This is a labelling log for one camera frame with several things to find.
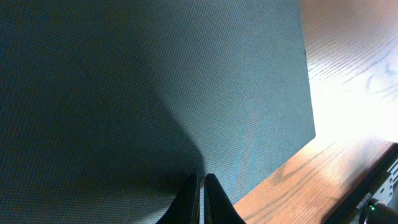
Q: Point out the black gift box with lid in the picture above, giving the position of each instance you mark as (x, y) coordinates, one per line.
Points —
(107, 107)

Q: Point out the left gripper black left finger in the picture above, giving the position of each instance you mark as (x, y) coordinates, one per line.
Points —
(185, 208)

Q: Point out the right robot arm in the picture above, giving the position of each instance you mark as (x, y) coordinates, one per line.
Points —
(376, 212)

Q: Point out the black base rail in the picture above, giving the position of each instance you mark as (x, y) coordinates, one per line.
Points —
(379, 184)

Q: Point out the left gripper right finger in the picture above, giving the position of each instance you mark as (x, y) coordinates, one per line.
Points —
(218, 209)

